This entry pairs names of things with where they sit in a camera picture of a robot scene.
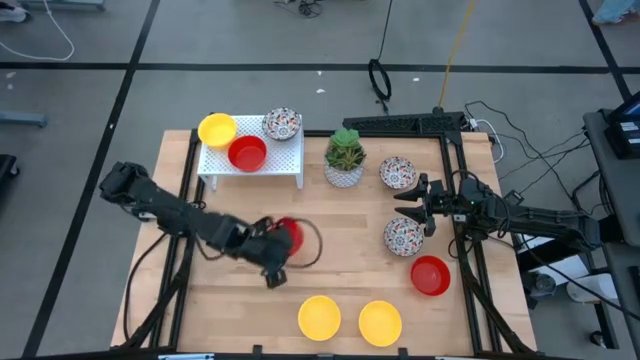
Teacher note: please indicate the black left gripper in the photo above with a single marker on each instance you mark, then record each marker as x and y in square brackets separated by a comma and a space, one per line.
[260, 247]

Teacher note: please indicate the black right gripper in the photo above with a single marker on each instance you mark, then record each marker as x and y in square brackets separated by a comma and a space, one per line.
[445, 205]

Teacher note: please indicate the red plastic mini bowl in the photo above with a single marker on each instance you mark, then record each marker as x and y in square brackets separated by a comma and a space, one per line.
[247, 154]
[430, 275]
[296, 235]

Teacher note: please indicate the floral patterned ceramic bowl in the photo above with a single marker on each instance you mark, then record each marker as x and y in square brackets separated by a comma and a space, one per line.
[403, 237]
[397, 172]
[282, 124]

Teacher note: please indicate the yellow plastic mini bowl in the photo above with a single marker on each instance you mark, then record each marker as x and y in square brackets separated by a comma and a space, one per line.
[217, 130]
[319, 318]
[380, 323]

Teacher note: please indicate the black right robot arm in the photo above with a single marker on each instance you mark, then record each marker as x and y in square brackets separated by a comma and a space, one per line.
[540, 222]

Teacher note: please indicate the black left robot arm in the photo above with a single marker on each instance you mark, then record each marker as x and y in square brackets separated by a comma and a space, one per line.
[170, 215]

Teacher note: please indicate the potted succulent plant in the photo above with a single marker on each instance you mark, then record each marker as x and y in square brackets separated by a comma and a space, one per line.
[344, 175]

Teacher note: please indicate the black perforated metal bar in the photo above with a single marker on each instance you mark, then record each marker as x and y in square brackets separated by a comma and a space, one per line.
[400, 122]

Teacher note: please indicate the white perforated shelf riser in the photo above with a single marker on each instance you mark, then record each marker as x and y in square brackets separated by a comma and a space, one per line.
[285, 157]

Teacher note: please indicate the black table clamp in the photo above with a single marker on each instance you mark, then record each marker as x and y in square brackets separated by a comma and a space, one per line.
[257, 351]
[402, 352]

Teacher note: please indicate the grey round can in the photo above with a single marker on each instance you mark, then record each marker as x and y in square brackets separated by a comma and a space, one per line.
[543, 285]

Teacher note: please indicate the white cardboard box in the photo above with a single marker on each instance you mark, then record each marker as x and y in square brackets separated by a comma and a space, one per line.
[565, 267]

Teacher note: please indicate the white paper roll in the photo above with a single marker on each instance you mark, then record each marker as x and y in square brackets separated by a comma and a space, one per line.
[595, 290]

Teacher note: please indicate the grey side desk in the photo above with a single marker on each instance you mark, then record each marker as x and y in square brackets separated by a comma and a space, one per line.
[620, 190]

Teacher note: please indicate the black caster wheel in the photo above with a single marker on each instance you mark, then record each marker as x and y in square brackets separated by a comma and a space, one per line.
[598, 340]

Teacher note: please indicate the black wheeled equipment base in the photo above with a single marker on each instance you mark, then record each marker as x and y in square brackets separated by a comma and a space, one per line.
[7, 167]

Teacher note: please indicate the grey metal base bar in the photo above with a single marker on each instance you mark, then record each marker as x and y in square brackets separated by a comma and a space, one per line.
[22, 119]
[65, 4]

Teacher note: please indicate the person's foot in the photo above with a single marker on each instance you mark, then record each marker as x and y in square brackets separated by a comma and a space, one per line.
[10, 11]

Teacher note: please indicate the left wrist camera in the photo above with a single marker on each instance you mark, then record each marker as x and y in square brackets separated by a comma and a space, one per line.
[276, 278]

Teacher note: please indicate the black aluminium extrusion frame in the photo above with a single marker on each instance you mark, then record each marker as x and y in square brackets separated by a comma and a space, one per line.
[446, 160]

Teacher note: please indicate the black desk base frame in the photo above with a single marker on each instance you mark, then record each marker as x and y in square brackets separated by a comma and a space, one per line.
[535, 257]

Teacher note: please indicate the silver table edge bracket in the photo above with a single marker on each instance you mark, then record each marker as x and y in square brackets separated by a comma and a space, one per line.
[185, 356]

